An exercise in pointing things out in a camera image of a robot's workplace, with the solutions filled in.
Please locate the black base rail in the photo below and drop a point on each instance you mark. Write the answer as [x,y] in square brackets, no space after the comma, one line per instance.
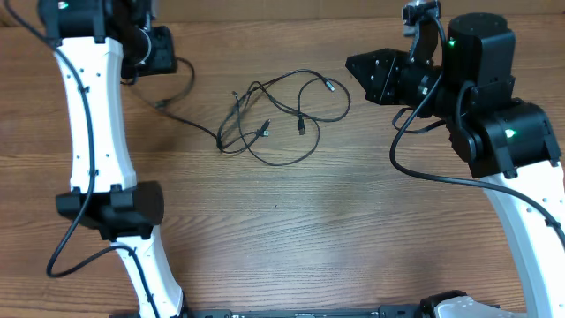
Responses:
[384,311]

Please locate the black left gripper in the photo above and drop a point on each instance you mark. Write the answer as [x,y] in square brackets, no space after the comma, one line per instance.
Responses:
[164,63]

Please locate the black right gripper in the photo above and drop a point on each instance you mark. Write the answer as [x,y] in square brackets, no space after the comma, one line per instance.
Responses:
[386,91]

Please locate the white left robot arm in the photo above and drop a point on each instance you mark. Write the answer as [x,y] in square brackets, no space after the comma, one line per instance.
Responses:
[98,45]

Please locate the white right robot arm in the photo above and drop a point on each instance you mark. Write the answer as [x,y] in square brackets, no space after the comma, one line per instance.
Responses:
[461,75]

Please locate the brown cardboard wall panel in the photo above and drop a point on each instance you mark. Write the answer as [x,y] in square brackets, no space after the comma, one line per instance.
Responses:
[184,11]

